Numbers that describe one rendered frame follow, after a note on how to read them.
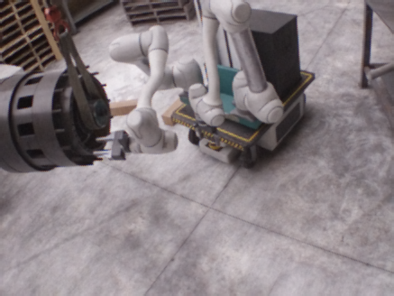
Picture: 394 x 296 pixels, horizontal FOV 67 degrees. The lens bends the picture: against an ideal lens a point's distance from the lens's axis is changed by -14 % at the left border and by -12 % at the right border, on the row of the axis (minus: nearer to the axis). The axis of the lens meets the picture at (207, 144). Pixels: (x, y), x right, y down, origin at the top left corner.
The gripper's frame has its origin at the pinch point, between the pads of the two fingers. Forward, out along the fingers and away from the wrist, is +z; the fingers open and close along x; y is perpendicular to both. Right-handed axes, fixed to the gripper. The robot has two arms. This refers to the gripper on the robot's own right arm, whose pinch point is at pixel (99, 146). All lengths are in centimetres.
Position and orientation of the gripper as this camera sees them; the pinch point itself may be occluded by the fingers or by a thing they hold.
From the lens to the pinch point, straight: 159.0
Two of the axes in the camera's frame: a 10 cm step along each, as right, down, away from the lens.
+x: 0.4, -8.9, 4.6
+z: -9.8, 0.7, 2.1
